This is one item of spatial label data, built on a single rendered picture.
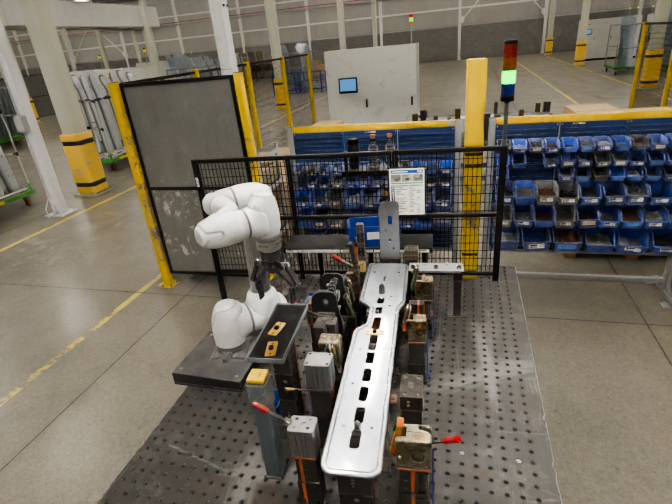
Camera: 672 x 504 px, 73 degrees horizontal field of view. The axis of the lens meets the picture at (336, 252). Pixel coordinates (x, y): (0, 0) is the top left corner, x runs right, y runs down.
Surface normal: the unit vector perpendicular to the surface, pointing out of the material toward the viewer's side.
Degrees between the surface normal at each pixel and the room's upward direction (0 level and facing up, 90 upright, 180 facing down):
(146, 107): 90
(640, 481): 0
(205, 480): 0
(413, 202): 90
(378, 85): 90
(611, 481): 0
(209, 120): 89
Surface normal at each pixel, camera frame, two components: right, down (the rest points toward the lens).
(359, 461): -0.09, -0.90
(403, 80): -0.26, 0.43
